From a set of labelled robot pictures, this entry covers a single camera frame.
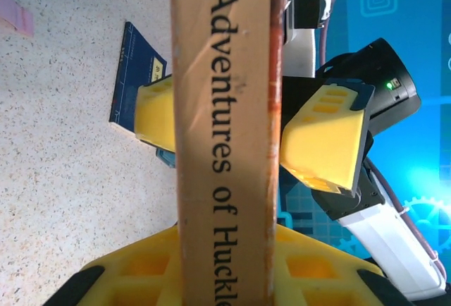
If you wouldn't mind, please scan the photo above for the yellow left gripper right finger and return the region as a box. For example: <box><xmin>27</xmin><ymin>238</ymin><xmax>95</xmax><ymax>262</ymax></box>
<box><xmin>273</xmin><ymin>223</ymin><xmax>414</xmax><ymax>306</ymax></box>

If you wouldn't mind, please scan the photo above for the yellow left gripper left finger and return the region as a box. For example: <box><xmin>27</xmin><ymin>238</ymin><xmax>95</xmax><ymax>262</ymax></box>
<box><xmin>44</xmin><ymin>224</ymin><xmax>185</xmax><ymax>306</ymax></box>

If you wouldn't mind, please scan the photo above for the brown paper card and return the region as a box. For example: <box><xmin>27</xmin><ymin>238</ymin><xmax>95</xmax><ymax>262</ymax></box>
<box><xmin>168</xmin><ymin>0</ymin><xmax>288</xmax><ymax>306</ymax></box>

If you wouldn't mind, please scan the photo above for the pink backpack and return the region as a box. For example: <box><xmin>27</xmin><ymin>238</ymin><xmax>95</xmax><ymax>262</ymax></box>
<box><xmin>0</xmin><ymin>0</ymin><xmax>35</xmax><ymax>38</ymax></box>

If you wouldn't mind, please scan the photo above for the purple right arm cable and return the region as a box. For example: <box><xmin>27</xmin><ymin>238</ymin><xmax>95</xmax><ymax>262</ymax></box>
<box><xmin>318</xmin><ymin>0</ymin><xmax>447</xmax><ymax>284</ymax></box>

